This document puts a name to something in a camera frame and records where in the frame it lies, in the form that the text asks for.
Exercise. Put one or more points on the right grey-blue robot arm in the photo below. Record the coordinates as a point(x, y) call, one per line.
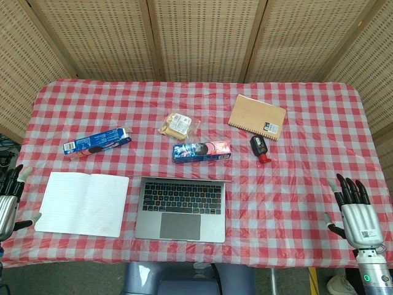
point(373, 270)

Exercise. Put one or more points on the open white lined notebook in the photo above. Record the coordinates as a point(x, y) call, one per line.
point(81, 204)

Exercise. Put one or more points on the woven bamboo screen panel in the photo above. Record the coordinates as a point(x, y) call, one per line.
point(24, 61)
point(205, 37)
point(101, 37)
point(307, 37)
point(379, 77)

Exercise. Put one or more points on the white sneaker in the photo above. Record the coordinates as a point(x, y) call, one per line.
point(340, 284)

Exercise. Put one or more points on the silver laptop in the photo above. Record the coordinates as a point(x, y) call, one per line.
point(181, 212)

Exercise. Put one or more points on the black bottle with red cap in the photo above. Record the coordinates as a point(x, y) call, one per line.
point(260, 147)

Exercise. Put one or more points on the opened blue cookie box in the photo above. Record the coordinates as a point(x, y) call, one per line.
point(98, 144)

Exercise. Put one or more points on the clear packet of crackers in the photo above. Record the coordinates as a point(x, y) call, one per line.
point(178, 126)

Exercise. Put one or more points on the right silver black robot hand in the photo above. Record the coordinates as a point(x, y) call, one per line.
point(359, 221)

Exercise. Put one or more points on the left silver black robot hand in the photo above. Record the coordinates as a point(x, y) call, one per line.
point(7, 206)

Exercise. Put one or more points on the metal table leg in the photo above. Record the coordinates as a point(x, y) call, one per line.
point(273, 281)

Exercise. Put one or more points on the red white checkered tablecloth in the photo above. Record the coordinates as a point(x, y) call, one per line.
point(291, 190)

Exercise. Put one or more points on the blue and pink cookie box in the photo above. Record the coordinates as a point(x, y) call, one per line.
point(201, 151)

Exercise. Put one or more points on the brown spiral notebook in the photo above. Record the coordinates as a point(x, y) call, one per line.
point(256, 117)

